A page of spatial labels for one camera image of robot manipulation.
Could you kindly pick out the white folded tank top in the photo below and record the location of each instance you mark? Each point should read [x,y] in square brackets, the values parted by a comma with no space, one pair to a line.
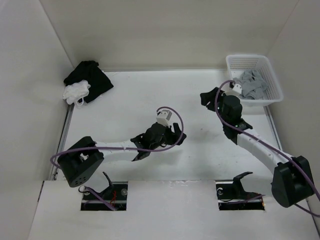
[76,92]

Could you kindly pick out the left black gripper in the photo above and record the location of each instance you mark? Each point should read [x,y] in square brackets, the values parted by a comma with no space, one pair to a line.
[174,136]

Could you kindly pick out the black folded tank top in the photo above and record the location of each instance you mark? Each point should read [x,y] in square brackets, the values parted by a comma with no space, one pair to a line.
[88,72]

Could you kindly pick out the grey tank top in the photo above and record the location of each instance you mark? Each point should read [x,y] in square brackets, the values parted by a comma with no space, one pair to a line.
[253,85]

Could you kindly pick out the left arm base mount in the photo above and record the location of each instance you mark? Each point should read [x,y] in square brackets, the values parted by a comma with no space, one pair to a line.
[113,198]

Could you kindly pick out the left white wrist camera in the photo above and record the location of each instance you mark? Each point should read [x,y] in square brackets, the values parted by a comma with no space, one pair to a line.
[163,117]

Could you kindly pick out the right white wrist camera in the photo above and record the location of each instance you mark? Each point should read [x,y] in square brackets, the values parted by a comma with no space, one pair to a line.
[234,89]

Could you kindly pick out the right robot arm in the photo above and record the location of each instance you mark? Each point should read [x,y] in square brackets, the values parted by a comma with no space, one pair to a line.
[292,179]

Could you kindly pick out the left aluminium table rail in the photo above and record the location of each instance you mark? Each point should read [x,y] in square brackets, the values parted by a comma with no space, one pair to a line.
[54,170]

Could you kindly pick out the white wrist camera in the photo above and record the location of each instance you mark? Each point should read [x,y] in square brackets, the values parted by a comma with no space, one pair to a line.
[163,117]
[234,89]

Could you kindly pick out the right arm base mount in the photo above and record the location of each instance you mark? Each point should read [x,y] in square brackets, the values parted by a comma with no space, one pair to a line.
[231,195]

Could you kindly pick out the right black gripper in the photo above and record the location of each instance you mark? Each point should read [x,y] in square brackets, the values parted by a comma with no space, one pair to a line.
[206,97]

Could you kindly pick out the white plastic basket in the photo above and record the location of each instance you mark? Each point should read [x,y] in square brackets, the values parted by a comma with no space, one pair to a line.
[238,63]

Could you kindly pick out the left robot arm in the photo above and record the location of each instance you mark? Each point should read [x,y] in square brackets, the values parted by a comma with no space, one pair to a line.
[81,161]

